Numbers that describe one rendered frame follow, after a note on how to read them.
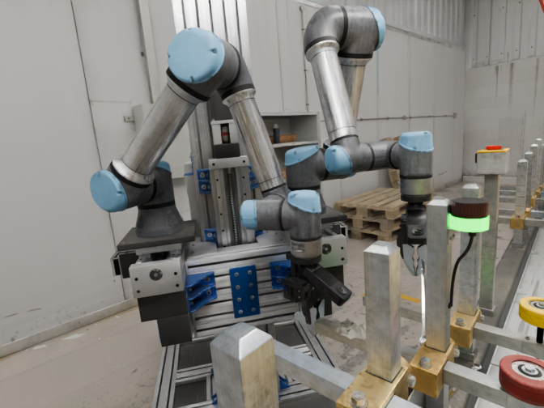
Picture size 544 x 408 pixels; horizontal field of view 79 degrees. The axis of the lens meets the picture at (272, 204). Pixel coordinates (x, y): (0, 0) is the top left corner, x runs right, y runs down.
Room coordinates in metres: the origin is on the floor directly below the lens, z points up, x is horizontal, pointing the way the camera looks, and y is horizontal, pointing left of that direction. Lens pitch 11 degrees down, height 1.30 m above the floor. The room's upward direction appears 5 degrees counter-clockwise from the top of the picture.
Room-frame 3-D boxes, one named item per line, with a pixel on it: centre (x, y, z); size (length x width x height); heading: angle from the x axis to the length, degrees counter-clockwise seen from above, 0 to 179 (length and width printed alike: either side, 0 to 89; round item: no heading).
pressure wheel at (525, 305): (0.65, -0.56, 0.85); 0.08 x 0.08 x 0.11
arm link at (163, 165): (1.05, 0.37, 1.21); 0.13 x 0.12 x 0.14; 161
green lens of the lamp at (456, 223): (0.56, -0.34, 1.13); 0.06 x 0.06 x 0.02
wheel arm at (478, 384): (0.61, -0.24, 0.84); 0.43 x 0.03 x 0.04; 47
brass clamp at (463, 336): (0.76, -0.46, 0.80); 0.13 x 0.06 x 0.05; 137
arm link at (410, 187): (0.81, -0.36, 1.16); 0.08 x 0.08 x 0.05
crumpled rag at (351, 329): (0.68, -0.16, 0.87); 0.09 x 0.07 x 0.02; 47
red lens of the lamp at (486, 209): (0.56, -0.34, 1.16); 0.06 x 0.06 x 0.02
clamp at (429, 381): (0.58, -0.30, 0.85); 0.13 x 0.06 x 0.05; 137
